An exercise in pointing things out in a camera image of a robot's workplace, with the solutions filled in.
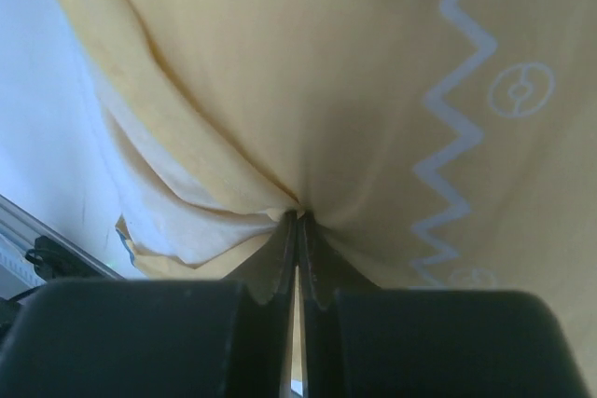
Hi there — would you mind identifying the white pillow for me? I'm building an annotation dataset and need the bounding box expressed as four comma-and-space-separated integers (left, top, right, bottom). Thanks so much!
95, 110, 276, 280

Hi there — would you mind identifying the aluminium mounting rail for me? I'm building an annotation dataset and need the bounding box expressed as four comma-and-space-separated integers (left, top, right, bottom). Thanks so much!
1, 197, 120, 287

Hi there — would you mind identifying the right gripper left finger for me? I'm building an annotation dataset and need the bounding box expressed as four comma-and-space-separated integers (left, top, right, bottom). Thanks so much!
1, 213, 297, 397

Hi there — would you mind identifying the blue yellow pikachu pillowcase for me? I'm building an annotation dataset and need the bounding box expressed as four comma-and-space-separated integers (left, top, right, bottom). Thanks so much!
38, 0, 597, 292

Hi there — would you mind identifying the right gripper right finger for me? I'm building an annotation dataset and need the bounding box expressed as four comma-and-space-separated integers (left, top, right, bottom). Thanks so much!
297, 215, 590, 397

